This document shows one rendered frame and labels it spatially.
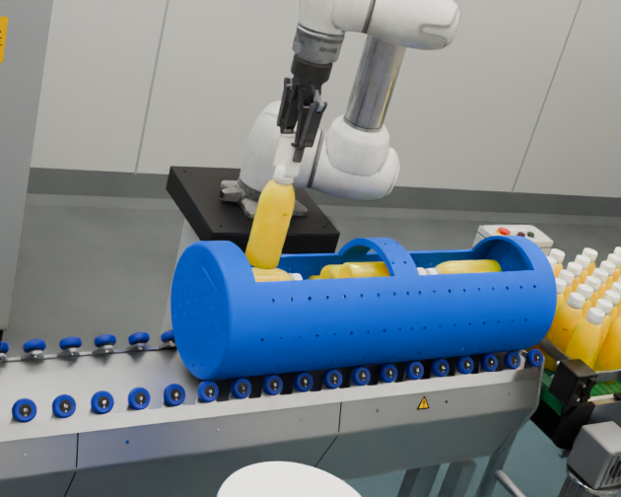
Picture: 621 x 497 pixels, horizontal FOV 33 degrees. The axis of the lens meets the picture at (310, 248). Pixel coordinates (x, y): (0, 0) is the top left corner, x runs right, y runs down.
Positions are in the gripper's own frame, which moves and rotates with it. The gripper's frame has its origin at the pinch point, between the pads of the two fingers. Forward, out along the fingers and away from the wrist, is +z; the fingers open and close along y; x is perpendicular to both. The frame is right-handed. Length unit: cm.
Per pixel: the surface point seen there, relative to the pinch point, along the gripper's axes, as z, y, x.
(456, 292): 27, 11, 45
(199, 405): 51, 10, -12
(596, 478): 67, 35, 86
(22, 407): 47, 9, -49
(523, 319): 34, 14, 66
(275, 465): 41, 41, -14
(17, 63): 37, -148, -9
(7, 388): 52, -3, -48
